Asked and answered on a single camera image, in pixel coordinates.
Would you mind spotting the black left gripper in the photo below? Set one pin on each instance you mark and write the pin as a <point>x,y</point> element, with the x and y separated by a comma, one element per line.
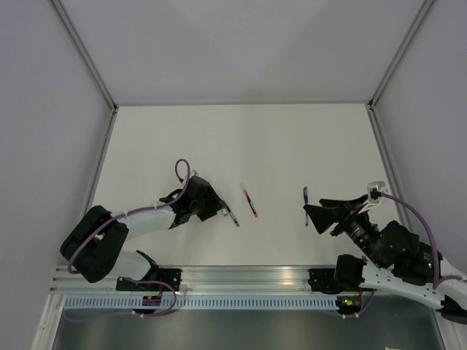
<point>215,204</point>

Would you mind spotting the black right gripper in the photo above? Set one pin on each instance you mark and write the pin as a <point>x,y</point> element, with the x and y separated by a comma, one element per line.
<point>336,211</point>

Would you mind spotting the blue ballpoint pen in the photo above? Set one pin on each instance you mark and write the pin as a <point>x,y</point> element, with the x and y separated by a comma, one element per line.
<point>305,197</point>

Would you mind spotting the green gel pen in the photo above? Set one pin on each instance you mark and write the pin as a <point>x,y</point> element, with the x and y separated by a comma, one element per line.
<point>233,217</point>

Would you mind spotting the red gel pen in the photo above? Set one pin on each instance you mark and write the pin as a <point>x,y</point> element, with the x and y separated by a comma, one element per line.
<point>247,196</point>

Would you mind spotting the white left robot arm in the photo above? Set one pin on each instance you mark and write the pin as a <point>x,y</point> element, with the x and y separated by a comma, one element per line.
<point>94,249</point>

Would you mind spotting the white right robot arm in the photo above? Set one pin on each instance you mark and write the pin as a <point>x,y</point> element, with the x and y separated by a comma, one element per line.
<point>394,259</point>

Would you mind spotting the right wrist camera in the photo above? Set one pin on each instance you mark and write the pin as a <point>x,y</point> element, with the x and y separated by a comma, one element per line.
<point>374,193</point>

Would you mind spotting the aluminium mounting rail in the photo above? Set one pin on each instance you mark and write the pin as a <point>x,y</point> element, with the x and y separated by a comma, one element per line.
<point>204,280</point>

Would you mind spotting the aluminium frame right post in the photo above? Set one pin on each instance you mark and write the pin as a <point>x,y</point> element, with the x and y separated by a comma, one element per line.
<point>401,51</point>

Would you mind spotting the aluminium frame post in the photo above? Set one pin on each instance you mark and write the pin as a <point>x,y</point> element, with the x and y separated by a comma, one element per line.
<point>401,51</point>
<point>82,51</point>

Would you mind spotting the perforated cable duct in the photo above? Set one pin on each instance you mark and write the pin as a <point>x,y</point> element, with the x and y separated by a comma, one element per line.
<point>203,302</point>

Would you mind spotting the aluminium frame left post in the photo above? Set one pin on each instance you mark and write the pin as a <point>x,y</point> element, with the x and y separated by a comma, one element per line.
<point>82,51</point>

